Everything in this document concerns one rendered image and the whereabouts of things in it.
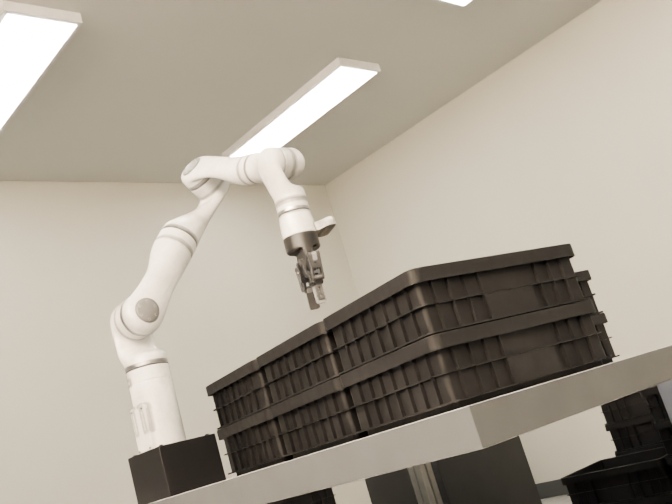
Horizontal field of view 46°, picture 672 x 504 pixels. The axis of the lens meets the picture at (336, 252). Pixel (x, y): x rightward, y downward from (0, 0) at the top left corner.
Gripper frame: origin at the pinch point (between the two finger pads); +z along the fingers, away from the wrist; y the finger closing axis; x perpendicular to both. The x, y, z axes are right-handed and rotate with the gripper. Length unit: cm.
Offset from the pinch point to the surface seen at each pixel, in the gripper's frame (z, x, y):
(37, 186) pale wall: -163, -60, -336
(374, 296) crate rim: 7.3, 0.1, 34.2
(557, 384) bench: 28, -2, 85
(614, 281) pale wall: -14, 258, -254
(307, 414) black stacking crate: 22.6, -8.3, 1.2
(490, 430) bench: 31, -13, 91
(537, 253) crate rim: 6.5, 31.3, 36.5
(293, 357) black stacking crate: 11.0, -8.6, 2.5
